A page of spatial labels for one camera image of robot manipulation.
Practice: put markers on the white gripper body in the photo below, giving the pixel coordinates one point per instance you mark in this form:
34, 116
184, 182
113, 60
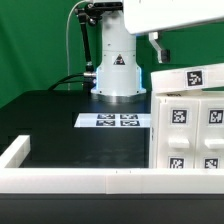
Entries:
145, 16

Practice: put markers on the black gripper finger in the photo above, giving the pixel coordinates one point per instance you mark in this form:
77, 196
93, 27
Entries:
163, 55

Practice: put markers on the small white tagged block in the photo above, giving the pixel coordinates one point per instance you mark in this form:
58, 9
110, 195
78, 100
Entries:
189, 78

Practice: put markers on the white cabinet body box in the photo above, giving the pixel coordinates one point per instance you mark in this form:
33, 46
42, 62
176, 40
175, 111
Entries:
155, 103

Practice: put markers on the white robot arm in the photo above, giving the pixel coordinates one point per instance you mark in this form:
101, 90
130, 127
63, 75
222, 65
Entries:
132, 86

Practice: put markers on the white border fence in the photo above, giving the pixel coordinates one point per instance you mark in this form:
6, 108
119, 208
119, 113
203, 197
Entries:
16, 179

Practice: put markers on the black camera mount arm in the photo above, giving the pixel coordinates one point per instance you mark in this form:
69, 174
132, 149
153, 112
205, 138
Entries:
86, 36

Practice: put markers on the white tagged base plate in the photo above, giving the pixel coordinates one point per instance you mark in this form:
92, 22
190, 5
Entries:
113, 120

